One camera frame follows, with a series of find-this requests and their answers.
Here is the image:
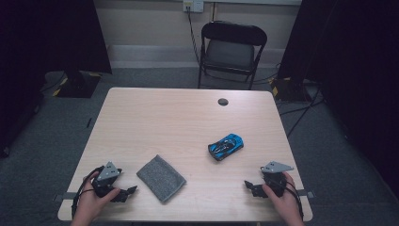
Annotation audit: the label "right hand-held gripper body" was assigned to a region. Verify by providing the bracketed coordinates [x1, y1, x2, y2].
[260, 161, 295, 198]

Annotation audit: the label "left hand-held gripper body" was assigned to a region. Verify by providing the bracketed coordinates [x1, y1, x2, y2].
[90, 161, 123, 199]

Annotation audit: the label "grey terry cloth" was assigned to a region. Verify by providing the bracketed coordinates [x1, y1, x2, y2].
[136, 153, 187, 204]

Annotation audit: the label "blue and black toy car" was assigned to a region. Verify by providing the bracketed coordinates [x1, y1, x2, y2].
[207, 133, 245, 162]

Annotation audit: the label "person's right hand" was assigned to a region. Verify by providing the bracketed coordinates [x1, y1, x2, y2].
[263, 172, 304, 220]

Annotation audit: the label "person's left hand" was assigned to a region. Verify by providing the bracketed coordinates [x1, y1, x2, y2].
[73, 171, 121, 220]

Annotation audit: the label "grey tape strip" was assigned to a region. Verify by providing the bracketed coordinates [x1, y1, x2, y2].
[295, 188, 316, 200]
[53, 191, 79, 202]

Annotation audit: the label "black stand base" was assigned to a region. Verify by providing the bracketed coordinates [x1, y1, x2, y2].
[270, 76, 312, 103]
[52, 70, 102, 99]

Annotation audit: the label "black folding chair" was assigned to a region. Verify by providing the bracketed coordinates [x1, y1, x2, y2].
[197, 20, 268, 91]

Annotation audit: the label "tall black curtain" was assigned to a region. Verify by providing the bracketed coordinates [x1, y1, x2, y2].
[277, 0, 399, 199]

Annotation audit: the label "wide black curtain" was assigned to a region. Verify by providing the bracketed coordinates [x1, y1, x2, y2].
[0, 0, 113, 158]

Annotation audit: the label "right hand-held gripper cable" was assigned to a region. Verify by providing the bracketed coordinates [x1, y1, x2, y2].
[262, 175, 305, 220]

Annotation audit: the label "hand-held gripper cable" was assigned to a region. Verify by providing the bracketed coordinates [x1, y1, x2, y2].
[71, 166, 104, 219]
[262, 175, 305, 220]

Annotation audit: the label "left hand-held gripper cable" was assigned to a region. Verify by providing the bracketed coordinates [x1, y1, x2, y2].
[71, 166, 104, 219]

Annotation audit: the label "black floor cables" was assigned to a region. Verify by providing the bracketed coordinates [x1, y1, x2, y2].
[279, 84, 326, 139]

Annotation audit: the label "black wall outlet cable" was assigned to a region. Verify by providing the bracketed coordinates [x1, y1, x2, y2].
[186, 7, 202, 64]

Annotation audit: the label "white wall outlet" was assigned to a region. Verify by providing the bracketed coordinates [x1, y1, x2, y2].
[183, 0, 205, 13]

